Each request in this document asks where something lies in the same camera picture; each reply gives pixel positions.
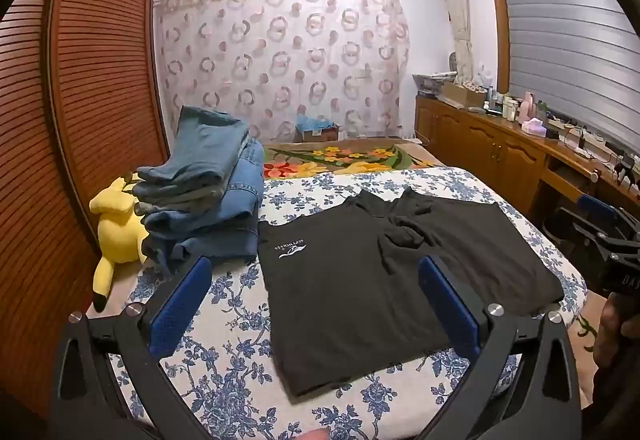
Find small cardboard box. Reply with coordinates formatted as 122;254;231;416
299;126;342;143

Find grey window blind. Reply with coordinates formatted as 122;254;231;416
492;0;640;155

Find blue denim folded jeans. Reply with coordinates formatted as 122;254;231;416
135;139;266;225

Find blue cloth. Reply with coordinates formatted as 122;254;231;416
295;114;339;133

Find dark blue folded jeans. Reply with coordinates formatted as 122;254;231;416
142;207;261;275

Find white power strip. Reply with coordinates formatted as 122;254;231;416
571;132;607;159

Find beige window curtain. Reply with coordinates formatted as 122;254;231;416
434;0;476;85

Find black pants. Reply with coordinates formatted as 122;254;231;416
257;186;566;398

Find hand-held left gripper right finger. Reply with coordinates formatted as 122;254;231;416
415;255;583;440

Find light blue folded jeans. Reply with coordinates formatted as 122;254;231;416
136;104;251;193

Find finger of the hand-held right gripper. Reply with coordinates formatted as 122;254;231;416
544;207;640;271
577;194;640;241

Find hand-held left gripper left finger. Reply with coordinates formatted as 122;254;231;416
52;255;221;440

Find blue floral bedsheet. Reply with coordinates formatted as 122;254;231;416
107;165;588;440

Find yellow plush toy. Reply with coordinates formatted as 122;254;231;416
90;175;151;313

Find wooden louvered wardrobe door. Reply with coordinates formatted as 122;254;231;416
47;0;170;233
0;0;98;421

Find open cardboard box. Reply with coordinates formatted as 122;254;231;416
441;82;488;109

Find person's right hand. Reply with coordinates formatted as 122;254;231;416
592;294;640;368

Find ring patterned curtain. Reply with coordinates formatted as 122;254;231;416
154;0;412;144

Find wooden cabinet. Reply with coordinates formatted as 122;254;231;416
414;94;640;233

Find person's right forearm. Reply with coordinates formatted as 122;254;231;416
582;362;640;440

